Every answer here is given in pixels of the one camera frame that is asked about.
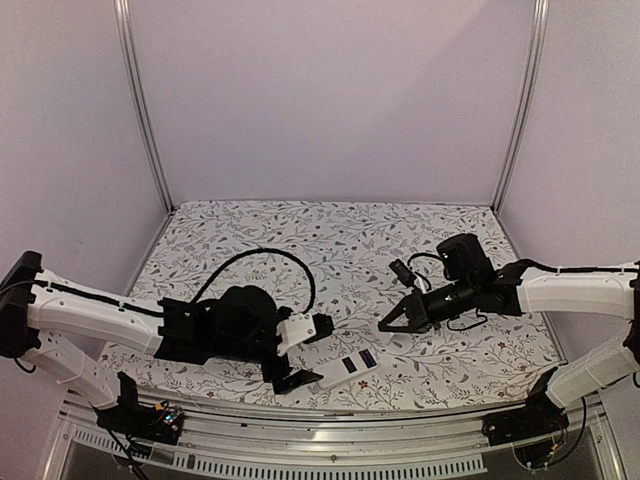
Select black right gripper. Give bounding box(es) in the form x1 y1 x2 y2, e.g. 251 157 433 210
379 276 477 333

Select white remote control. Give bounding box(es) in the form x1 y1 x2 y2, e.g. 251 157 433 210
313 349 379 390

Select purple AAA battery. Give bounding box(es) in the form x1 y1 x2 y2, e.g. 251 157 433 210
359 350 378 369

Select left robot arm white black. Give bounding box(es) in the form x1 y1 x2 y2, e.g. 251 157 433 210
1 251 334 434

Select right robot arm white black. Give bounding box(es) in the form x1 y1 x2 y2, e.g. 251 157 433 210
378 233 639 436

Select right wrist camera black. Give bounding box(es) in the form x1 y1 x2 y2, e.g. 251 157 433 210
389 259 431 294

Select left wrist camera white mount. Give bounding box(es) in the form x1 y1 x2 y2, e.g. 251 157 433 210
276 314 334 357

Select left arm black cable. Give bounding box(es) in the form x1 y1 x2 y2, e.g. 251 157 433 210
192 247 317 316

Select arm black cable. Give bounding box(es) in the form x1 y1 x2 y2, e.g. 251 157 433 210
407 252 640 276
192 247 317 316

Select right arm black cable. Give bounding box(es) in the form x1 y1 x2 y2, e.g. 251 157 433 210
407 252 640 276

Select aluminium front rail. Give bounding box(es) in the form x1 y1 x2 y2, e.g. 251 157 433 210
41 387 634 479

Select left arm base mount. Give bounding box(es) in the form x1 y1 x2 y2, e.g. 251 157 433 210
95 372 184 446

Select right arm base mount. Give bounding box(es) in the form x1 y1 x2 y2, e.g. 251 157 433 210
481 367 569 469

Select right aluminium frame post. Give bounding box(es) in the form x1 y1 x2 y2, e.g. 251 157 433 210
491 0 549 217

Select aluminium frame post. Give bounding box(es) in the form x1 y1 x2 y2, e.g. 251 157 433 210
491 0 549 217
113 0 175 215

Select left aluminium frame post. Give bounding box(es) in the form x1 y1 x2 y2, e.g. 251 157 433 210
113 0 175 215

